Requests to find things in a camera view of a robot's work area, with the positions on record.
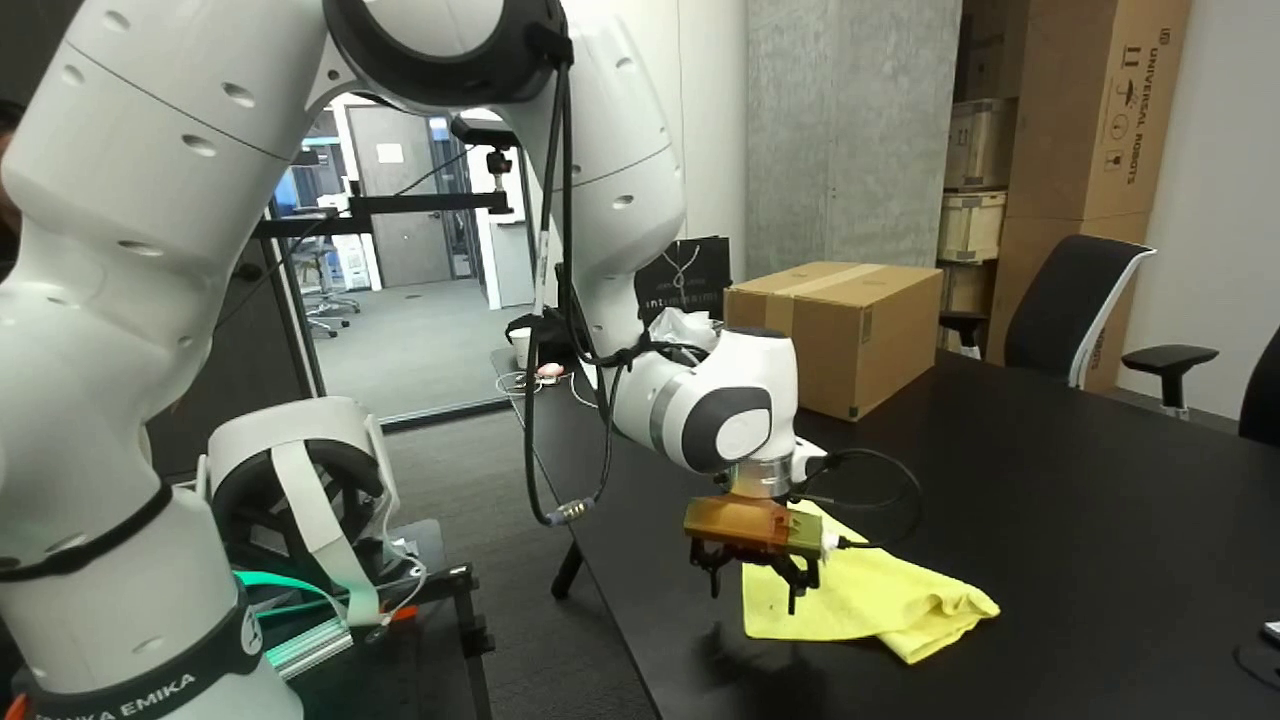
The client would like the yellow towel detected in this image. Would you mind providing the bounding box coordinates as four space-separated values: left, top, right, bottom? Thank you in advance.
738 499 998 665

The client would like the tall cardboard box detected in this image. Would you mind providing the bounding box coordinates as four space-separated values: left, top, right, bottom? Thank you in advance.
942 0 1191 361

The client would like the black camera tripod stand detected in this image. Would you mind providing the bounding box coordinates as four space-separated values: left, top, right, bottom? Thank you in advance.
251 111 525 433

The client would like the black office chair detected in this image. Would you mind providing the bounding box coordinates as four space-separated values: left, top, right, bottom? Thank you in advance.
1240 326 1280 444
998 231 1221 412

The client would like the cardboard box on table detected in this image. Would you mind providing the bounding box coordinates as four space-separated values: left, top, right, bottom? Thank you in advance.
725 258 940 421

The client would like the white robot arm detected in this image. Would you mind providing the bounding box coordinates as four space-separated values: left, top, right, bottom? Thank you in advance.
0 0 805 720

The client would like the right side black office chair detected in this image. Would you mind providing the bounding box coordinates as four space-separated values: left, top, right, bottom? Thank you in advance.
998 231 1221 412

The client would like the wooden brown gripper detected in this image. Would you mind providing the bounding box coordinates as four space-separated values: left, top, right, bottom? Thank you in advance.
683 497 821 601

